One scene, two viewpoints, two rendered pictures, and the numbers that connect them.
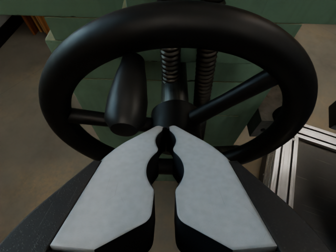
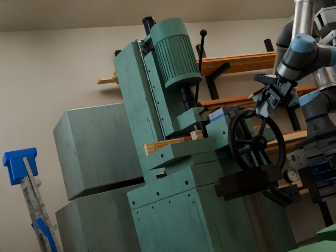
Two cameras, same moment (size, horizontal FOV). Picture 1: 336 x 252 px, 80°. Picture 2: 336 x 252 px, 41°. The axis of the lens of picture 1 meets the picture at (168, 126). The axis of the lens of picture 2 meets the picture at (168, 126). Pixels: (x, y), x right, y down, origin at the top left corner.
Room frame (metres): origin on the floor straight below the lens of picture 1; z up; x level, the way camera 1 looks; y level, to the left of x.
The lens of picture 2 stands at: (-1.16, 1.21, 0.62)
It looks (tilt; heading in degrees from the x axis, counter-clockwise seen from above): 11 degrees up; 327
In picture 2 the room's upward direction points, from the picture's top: 16 degrees counter-clockwise
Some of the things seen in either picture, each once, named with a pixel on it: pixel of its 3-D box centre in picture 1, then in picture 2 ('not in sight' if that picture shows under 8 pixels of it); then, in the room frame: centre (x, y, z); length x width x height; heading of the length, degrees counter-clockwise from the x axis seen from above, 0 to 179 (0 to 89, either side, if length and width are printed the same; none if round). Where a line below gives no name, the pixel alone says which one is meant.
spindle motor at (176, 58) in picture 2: not in sight; (175, 55); (0.47, 0.00, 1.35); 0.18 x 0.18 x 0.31
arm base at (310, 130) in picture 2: not in sight; (319, 126); (0.35, -0.67, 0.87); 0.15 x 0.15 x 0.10
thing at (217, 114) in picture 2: not in sight; (226, 112); (0.27, -0.02, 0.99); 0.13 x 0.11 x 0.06; 92
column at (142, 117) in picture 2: not in sight; (155, 113); (0.76, 0.02, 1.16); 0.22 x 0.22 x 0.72; 2
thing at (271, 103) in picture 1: (265, 111); (284, 196); (0.34, -0.26, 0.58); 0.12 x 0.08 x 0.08; 2
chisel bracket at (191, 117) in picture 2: not in sight; (192, 120); (0.49, 0.00, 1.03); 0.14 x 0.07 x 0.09; 2
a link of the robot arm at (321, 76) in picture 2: not in sight; (318, 66); (0.33, -0.80, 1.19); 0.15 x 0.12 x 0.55; 84
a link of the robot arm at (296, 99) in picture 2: not in sight; (289, 96); (0.60, -0.81, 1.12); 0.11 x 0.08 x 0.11; 84
